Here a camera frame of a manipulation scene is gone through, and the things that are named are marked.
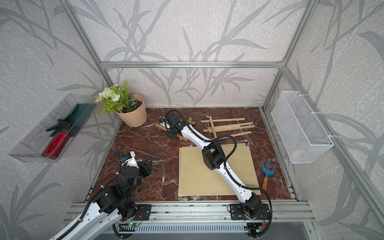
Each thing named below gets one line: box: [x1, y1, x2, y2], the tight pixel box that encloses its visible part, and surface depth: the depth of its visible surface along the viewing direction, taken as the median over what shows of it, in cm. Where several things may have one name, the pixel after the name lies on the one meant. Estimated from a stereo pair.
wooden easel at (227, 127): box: [200, 116, 256, 139], surface depth 111 cm
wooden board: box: [178, 143, 261, 197], surface depth 85 cm
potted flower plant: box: [96, 80, 148, 128], surface depth 92 cm
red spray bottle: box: [41, 119, 73, 160], surface depth 61 cm
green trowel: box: [49, 103, 97, 137], surface depth 68 cm
